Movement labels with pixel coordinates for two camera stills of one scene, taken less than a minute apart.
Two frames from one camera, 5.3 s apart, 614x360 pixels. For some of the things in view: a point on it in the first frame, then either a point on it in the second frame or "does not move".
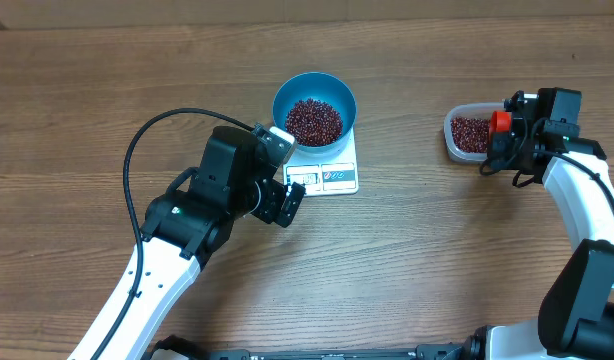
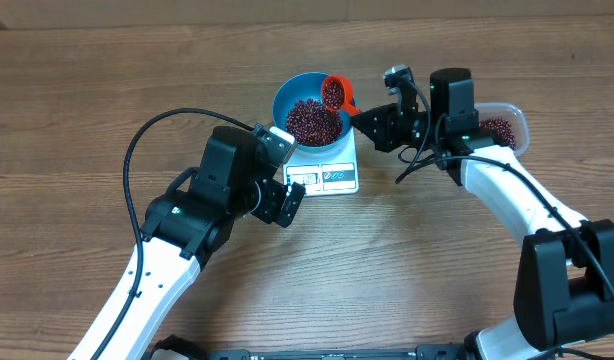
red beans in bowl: (313, 122) does not move
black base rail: (178, 348) does not move
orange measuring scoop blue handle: (501, 125) to (337, 95)
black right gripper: (503, 148) to (394, 126)
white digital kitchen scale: (333, 172) does not move
